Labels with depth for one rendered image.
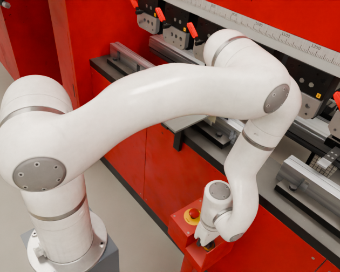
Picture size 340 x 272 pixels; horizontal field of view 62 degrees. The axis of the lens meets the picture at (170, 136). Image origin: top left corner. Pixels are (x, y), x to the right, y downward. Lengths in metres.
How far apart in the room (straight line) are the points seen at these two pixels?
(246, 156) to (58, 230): 0.45
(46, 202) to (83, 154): 0.16
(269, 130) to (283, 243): 0.61
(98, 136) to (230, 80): 0.23
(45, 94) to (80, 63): 1.36
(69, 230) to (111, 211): 1.41
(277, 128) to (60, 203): 0.48
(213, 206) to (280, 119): 0.31
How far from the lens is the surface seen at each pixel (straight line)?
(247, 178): 0.76
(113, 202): 2.10
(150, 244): 1.92
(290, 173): 1.16
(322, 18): 0.93
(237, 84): 0.48
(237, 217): 0.78
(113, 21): 1.88
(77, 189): 0.59
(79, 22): 1.78
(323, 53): 0.94
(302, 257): 1.19
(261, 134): 0.69
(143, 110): 0.47
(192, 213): 1.08
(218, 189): 0.83
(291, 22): 0.97
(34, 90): 0.52
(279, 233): 1.18
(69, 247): 0.71
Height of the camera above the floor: 1.69
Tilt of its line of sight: 40 degrees down
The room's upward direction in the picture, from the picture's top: 7 degrees clockwise
